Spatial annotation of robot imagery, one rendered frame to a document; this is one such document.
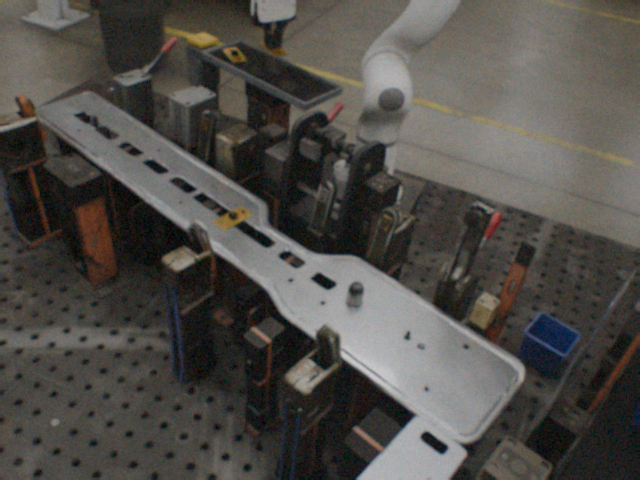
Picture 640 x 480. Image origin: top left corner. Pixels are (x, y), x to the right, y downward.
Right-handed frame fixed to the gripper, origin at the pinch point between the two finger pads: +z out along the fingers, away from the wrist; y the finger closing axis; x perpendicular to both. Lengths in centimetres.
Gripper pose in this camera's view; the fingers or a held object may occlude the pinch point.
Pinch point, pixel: (273, 38)
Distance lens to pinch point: 155.8
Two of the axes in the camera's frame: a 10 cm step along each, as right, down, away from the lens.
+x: 5.5, 5.8, -6.0
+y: -8.3, 3.1, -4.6
